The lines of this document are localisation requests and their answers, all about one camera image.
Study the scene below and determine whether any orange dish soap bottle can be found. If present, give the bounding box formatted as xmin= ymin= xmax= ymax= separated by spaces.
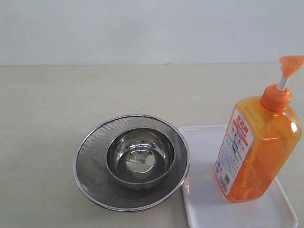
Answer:
xmin=215 ymin=55 xmax=304 ymax=202

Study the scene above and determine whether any small stainless steel bowl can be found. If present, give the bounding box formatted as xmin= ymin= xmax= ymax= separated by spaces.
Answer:
xmin=106 ymin=127 xmax=176 ymax=190

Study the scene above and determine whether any steel mesh strainer basket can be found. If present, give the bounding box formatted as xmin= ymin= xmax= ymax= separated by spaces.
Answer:
xmin=73 ymin=114 xmax=190 ymax=212

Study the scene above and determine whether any white rectangular plastic tray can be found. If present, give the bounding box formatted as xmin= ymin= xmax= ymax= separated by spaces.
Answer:
xmin=179 ymin=124 xmax=298 ymax=228

